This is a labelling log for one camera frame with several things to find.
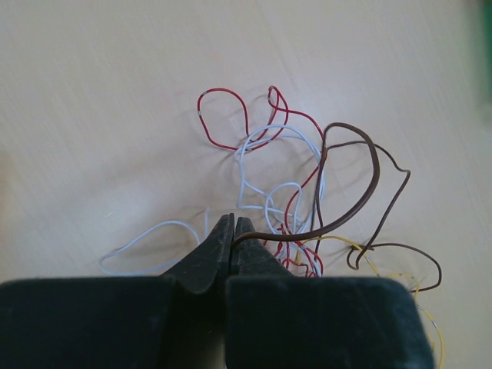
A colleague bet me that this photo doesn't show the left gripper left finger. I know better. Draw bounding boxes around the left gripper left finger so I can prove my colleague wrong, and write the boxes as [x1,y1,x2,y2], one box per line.
[1,214,234,368]

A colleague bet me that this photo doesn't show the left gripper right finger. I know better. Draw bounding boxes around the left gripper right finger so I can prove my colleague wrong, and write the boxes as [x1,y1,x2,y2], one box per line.
[224,218,434,368]

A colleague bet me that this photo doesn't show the yellow wire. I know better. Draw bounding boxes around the yellow wire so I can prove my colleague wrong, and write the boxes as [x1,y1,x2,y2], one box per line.
[295,234,447,369]

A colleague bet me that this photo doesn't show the white wire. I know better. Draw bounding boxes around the white wire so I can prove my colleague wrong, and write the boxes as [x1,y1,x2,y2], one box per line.
[99,125,327,278]

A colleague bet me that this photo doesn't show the red wire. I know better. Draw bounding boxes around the red wire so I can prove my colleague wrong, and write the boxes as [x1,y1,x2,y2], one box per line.
[198,85,327,278]

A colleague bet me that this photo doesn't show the far green plastic bin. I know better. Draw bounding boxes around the far green plastic bin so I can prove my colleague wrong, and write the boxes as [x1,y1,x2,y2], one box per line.
[465,1,491,128]

